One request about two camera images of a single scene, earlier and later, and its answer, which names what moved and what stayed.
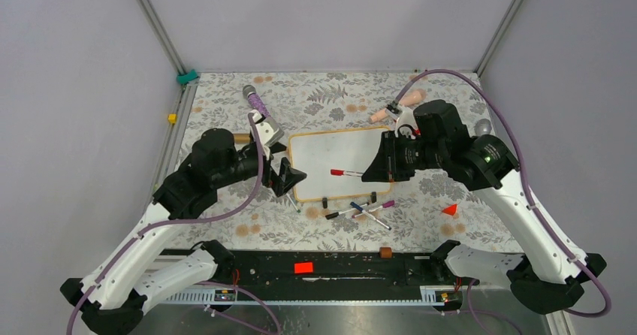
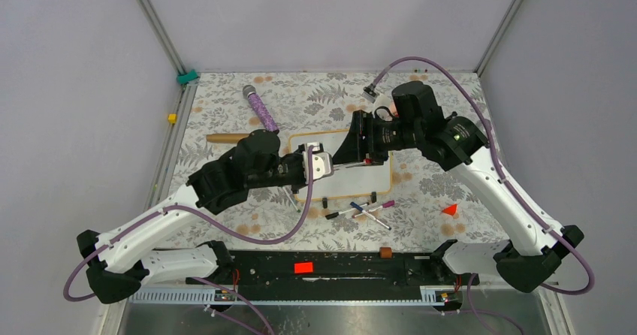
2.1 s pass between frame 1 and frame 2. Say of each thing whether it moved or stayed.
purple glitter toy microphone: stayed
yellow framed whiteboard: stayed
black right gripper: moved
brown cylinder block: stayed
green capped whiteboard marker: stayed
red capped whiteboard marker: moved
